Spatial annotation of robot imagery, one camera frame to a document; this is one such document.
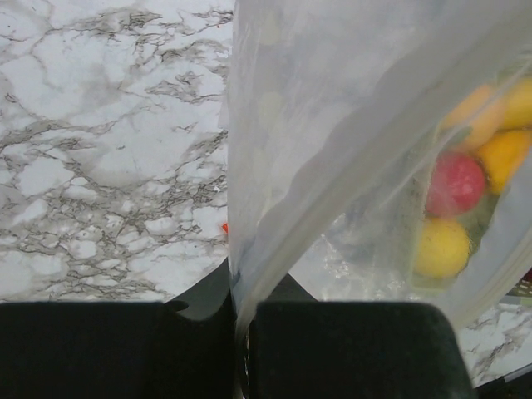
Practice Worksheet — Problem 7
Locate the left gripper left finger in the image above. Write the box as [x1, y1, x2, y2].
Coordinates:
[1, 264, 234, 398]

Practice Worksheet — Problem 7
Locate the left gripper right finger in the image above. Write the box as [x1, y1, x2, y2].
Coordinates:
[247, 276, 477, 398]

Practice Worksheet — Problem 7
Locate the clear zip top bag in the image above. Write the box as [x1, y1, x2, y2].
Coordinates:
[217, 0, 532, 333]

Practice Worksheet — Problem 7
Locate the yellow toy mango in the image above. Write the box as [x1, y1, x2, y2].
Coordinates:
[500, 77, 532, 130]

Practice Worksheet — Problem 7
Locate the pale green plastic basket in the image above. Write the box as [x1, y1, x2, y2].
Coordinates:
[411, 62, 531, 295]

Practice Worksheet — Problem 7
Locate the yellow toy bell pepper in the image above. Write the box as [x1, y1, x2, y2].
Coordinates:
[475, 130, 531, 195]

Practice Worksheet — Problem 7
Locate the yellow toy lemon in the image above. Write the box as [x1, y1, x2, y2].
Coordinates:
[414, 219, 471, 279]

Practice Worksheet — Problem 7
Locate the red toy apple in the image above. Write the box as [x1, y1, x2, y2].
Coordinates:
[425, 152, 486, 217]

